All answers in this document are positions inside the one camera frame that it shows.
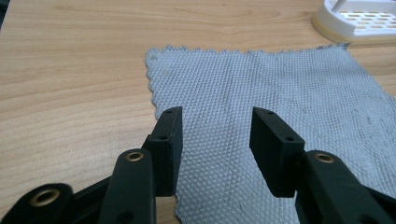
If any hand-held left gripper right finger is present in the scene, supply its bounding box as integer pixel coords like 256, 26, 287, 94
248, 106, 306, 199

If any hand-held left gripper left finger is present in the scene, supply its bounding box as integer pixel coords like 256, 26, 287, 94
141, 105, 184, 198

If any grey textured cleaning cloth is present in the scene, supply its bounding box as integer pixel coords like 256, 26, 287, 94
145, 43, 396, 224

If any white plastic drain rack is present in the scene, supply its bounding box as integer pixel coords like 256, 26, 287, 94
310, 0, 396, 45

